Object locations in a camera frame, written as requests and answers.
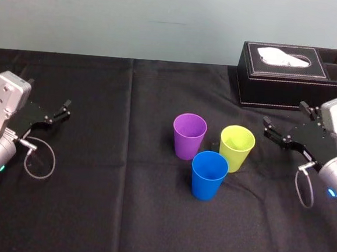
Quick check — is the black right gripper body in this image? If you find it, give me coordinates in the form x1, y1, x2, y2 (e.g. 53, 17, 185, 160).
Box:
288, 116, 337, 173

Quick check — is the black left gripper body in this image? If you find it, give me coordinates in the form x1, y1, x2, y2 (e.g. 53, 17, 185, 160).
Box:
7, 98, 54, 141

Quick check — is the black leather tissue box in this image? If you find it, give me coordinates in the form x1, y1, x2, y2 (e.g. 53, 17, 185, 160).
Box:
233, 40, 337, 115

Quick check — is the yellow-green plastic cup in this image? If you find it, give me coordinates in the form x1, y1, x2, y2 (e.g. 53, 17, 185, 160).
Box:
217, 124, 257, 175

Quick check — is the white tissue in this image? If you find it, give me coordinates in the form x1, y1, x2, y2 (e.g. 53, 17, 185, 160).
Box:
255, 47, 313, 69

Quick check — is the blue plastic cup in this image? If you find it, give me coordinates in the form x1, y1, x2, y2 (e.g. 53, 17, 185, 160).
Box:
189, 150, 230, 204

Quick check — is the purple plastic cup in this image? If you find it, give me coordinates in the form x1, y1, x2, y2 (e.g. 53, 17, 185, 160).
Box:
170, 112, 208, 162

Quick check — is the black tablecloth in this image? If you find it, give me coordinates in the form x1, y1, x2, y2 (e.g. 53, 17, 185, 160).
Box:
0, 47, 337, 252

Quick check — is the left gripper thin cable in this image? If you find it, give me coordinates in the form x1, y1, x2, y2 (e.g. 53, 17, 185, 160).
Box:
15, 135, 58, 181

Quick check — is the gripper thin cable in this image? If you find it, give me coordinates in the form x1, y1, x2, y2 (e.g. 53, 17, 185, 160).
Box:
293, 160, 318, 209
15, 135, 58, 181

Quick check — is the right gripper thin cable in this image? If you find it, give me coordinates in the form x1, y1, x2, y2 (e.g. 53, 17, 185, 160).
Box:
293, 160, 318, 209

